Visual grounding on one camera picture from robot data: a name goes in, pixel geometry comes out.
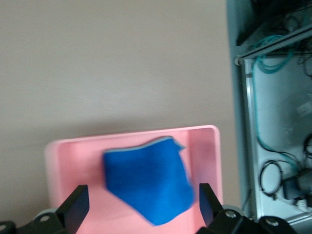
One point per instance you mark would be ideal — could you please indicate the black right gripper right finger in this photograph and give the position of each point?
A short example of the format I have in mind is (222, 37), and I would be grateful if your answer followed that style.
(214, 212)

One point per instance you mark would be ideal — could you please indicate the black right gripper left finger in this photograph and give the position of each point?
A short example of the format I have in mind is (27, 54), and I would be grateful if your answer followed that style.
(73, 209)

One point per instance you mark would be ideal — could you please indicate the blue cloth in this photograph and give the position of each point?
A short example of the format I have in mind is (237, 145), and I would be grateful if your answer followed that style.
(146, 175)

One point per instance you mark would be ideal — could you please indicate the pink plastic bin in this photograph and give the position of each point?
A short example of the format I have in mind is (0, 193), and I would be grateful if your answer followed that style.
(73, 158)

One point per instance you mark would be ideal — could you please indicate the black power adapter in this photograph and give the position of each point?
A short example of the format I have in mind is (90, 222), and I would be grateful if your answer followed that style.
(295, 187)

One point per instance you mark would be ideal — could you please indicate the aluminium frame structure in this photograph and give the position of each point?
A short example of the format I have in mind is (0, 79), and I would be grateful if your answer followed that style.
(248, 122)

